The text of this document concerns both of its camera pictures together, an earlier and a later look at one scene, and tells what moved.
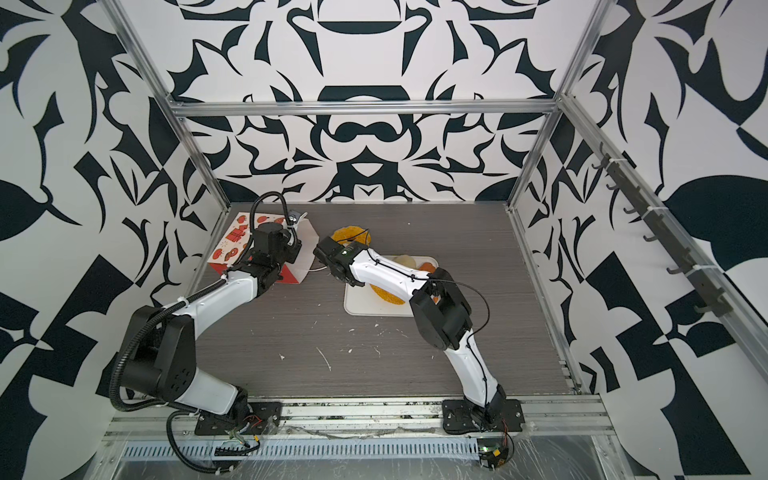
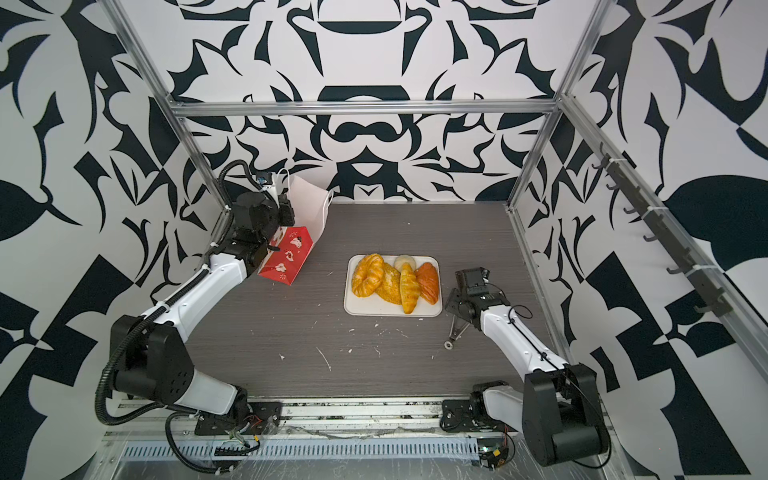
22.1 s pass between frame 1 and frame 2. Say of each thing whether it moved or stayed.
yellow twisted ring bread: moved
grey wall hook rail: stayed
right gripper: moved
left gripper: moved
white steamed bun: stayed
